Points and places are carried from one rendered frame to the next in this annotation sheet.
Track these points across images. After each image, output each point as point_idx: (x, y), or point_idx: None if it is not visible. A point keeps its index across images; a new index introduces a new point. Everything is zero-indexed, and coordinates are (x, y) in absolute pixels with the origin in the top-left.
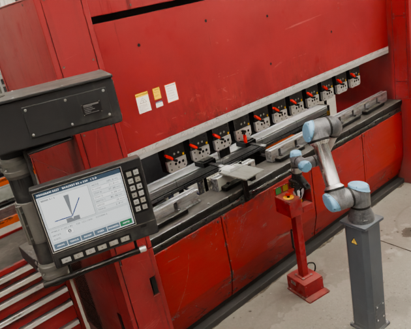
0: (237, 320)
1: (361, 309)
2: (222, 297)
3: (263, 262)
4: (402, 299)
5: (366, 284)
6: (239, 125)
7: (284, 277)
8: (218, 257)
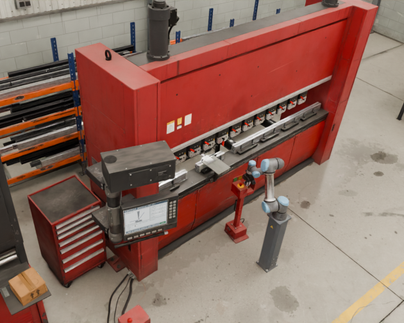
0: (191, 245)
1: (264, 257)
2: (185, 232)
3: (213, 212)
4: (288, 251)
5: (271, 248)
6: (221, 134)
7: (223, 221)
8: (189, 212)
